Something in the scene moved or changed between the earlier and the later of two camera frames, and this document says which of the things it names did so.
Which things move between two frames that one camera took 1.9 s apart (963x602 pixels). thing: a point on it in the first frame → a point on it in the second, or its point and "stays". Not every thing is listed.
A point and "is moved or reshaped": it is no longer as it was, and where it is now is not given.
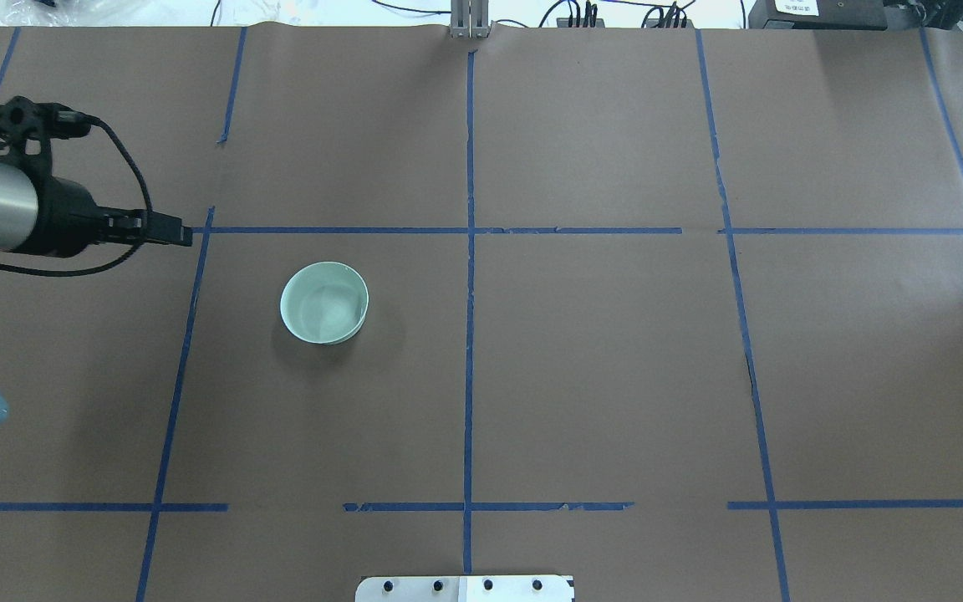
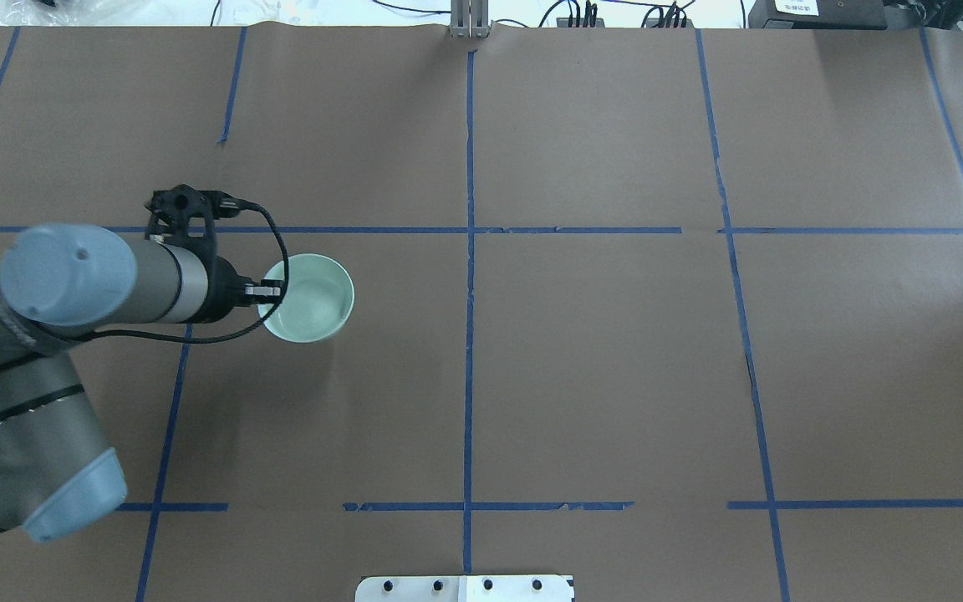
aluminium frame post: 470,18 stays
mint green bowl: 324,302 is moved or reshaped
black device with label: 828,15 stays
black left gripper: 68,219 → 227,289
